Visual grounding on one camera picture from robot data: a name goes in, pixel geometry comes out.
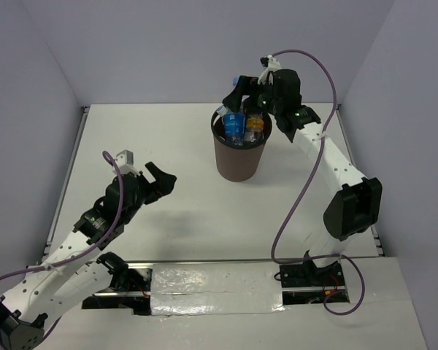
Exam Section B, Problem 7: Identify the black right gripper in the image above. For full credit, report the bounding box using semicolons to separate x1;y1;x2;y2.
222;75;282;116

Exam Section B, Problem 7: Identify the blue label bottle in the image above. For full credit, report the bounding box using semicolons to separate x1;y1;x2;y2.
216;106;246;146

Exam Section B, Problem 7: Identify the clear bottle orange label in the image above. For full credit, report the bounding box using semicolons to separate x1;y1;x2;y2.
243;114;264;144

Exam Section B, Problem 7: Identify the blue cap bottle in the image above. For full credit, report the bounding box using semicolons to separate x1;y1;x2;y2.
230;76;247;112

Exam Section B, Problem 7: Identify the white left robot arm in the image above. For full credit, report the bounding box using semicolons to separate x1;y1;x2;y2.
0;163;177;349

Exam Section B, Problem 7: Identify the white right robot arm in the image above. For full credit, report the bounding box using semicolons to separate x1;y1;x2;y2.
223;68;383;287

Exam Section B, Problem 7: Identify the brown bin black rim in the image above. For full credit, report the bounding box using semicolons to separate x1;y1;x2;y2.
210;112;272;182

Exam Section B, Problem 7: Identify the silver foil sheet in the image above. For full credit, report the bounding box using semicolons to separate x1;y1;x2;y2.
150;262;285;316

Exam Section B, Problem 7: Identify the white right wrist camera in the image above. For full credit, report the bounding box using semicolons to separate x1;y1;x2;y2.
258;55;282;85

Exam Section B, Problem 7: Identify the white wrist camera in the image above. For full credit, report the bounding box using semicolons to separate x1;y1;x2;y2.
114;149;142;177
258;55;282;85

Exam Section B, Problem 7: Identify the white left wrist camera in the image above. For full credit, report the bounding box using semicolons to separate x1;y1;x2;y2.
114;149;142;177

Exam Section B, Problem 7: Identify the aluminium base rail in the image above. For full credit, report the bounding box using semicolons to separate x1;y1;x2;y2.
82;257;351;316

